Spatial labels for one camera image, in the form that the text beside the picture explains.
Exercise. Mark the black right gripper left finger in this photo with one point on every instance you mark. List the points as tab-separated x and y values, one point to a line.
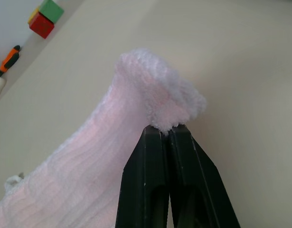
141	175

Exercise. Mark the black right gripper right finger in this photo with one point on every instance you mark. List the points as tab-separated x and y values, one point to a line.
195	180

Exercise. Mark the pink fuzzy sock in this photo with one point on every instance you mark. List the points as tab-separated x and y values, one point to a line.
88	154

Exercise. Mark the orange and black screwdriver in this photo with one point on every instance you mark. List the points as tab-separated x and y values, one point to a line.
8	61

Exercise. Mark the red wooden cube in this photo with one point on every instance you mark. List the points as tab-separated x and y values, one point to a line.
41	25

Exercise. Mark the green wooden cube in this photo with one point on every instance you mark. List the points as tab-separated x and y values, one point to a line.
51	10

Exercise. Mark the yellow wooden cube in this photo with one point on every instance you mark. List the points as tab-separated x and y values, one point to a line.
32	16

